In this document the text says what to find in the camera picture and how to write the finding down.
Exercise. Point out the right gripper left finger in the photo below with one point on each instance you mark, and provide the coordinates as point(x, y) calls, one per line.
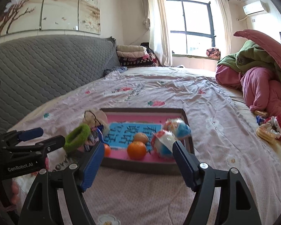
point(42, 203)

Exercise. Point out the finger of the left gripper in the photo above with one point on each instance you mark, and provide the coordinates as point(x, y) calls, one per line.
point(35, 153)
point(14, 137)

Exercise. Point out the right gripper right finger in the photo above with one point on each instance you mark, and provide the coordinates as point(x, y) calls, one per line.
point(236, 204)

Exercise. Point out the blue oreo cookie packet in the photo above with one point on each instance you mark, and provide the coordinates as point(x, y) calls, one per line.
point(95, 136)

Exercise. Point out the cream dotted scrunchie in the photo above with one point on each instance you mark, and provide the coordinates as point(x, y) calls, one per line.
point(95, 118)

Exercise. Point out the small orange tangerine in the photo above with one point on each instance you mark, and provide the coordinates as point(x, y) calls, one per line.
point(107, 150)

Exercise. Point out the blue red toy egg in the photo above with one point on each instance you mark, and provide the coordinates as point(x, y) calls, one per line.
point(178, 127)

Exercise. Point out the white red toy egg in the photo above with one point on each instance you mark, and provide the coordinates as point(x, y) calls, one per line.
point(162, 143)

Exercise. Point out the large orange tangerine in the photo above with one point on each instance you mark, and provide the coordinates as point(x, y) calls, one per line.
point(137, 150)

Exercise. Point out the tan walnut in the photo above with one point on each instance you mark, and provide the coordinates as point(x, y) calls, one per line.
point(141, 137)

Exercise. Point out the person left hand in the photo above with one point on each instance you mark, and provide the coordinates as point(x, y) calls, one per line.
point(9, 193)

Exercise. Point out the grey quilted headboard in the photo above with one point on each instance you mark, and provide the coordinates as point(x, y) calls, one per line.
point(35, 70)

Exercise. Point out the pink strawberry bedsheet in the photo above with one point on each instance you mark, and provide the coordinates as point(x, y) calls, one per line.
point(222, 137)

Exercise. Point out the biscuit packet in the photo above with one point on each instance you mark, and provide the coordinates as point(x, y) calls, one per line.
point(269, 130)

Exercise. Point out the blue snack wrapper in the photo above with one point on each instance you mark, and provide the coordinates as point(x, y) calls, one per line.
point(260, 120)

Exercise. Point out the pink blue picture book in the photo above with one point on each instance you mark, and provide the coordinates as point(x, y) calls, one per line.
point(145, 137)

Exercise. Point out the dark shallow cardboard box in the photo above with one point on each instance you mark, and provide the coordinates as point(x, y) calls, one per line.
point(145, 166)

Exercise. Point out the pink quilt heap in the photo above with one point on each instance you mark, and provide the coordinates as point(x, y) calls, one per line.
point(261, 91)

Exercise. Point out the dark patterned cloth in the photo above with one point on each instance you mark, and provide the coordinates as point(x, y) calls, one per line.
point(114, 69)

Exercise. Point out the stack of folded blankets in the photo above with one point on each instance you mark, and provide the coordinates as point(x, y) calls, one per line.
point(133, 56)

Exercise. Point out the green blanket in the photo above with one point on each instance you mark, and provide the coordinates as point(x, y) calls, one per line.
point(251, 55)

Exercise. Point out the patterned bag on sill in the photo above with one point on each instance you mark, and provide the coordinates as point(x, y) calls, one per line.
point(213, 53)

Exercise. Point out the pink quilted pillow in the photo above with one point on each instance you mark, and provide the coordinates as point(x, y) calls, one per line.
point(271, 46)

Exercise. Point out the left cream curtain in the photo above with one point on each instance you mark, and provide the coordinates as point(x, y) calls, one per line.
point(159, 32)

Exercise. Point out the cream curtain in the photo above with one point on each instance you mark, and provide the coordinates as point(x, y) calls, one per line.
point(226, 27)
point(159, 32)

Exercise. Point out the white air conditioner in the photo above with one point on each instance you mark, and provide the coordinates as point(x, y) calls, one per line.
point(255, 8)

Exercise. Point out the right cream curtain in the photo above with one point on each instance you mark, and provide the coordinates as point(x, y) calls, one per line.
point(226, 27)

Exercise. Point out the floral wall painting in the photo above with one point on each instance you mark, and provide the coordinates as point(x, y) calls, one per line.
point(27, 15)

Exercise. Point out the window with dark frame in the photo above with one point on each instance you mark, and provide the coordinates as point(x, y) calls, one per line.
point(191, 27)

